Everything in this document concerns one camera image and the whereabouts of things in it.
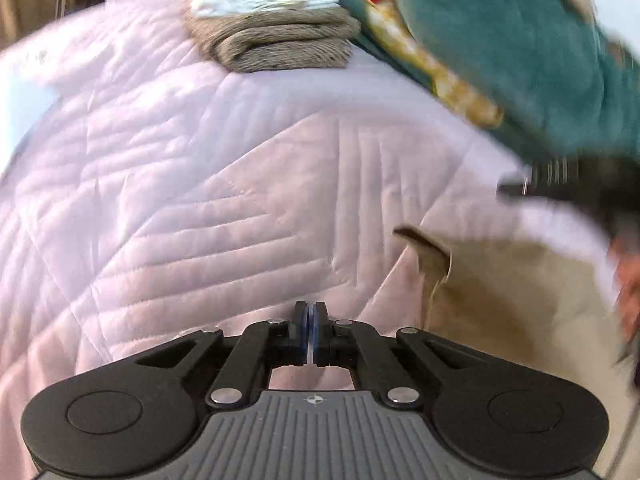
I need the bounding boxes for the pink quilted bed cover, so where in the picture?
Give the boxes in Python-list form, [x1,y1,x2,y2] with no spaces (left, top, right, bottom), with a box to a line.
[0,0,618,480]

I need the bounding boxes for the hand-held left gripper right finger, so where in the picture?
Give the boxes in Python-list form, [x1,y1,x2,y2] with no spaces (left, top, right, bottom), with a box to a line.
[313,303,489,409]

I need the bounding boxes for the folded beige knit cloth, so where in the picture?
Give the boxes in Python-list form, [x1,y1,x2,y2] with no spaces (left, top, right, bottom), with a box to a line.
[184,0,363,74]

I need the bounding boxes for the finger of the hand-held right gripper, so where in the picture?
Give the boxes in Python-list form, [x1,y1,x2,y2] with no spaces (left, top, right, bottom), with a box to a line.
[496,159,583,205]

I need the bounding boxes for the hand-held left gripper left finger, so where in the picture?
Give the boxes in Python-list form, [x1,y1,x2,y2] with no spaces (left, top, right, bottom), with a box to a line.
[135,301,312,409]

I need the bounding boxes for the khaki pants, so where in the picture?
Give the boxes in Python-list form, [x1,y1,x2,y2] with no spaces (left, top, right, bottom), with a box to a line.
[394,225,640,477]

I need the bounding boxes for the green printed plush blanket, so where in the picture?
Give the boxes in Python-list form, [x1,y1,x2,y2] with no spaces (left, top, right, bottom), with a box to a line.
[169,0,640,162]

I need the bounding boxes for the person's right hand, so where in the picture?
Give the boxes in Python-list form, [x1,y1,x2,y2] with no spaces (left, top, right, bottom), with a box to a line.
[607,232,640,358]

